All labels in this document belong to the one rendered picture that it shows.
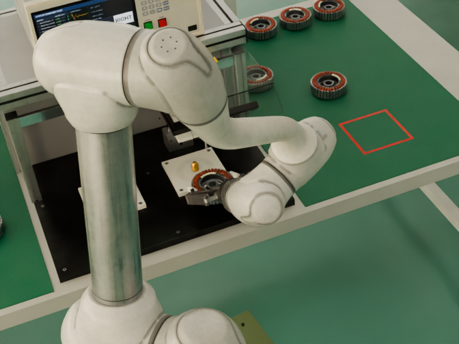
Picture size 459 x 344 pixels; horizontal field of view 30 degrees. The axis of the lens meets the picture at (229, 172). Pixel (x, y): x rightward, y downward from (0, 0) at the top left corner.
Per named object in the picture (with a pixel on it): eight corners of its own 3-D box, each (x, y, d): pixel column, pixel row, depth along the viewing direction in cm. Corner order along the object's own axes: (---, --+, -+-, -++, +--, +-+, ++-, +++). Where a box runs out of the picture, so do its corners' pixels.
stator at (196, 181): (241, 198, 220) (240, 187, 218) (201, 211, 217) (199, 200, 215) (225, 173, 228) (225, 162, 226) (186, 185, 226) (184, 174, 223)
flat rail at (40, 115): (240, 64, 233) (238, 55, 231) (15, 129, 218) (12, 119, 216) (238, 62, 234) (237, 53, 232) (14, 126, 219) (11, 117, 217)
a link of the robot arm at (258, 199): (244, 231, 197) (283, 190, 199) (268, 243, 182) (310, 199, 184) (214, 198, 194) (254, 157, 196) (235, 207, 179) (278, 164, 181)
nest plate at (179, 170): (231, 180, 233) (230, 177, 233) (179, 197, 230) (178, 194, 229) (211, 149, 244) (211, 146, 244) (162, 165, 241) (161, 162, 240)
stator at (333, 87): (325, 104, 260) (325, 94, 257) (303, 88, 267) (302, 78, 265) (354, 91, 264) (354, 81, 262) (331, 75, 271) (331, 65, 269)
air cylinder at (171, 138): (194, 145, 247) (192, 130, 243) (169, 152, 245) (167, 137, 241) (188, 135, 250) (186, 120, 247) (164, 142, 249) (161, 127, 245)
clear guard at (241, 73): (283, 113, 215) (282, 93, 212) (194, 140, 210) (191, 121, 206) (235, 52, 239) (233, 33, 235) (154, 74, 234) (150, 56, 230)
